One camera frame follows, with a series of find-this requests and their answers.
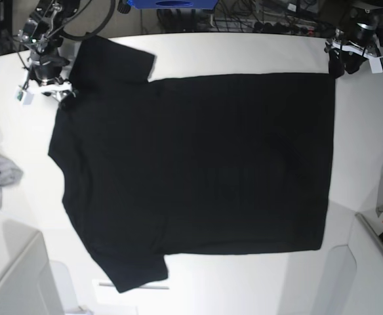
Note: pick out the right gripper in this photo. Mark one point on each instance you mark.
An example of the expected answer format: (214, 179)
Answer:
(45, 79)

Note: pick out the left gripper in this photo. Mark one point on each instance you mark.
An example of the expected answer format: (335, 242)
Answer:
(355, 51)

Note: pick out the black T-shirt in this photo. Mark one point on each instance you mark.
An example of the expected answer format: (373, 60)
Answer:
(215, 165)

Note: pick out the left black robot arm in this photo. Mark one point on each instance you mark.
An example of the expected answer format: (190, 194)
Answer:
(360, 17)

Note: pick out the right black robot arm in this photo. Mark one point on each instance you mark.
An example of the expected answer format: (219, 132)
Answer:
(43, 34)

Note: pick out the black power strip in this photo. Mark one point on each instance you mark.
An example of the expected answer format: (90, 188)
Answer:
(284, 29)

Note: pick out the blue plastic bin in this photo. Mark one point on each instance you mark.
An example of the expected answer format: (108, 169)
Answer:
(173, 4)

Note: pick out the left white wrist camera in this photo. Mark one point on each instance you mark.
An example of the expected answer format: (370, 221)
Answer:
(376, 64)

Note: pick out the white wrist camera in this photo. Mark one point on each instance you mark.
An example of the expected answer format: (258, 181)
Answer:
(23, 96)
(376, 64)

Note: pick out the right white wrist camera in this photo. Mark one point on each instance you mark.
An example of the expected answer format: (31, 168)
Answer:
(23, 96)

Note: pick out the white cable slot cover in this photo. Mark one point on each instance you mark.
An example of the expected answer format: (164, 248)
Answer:
(152, 294)

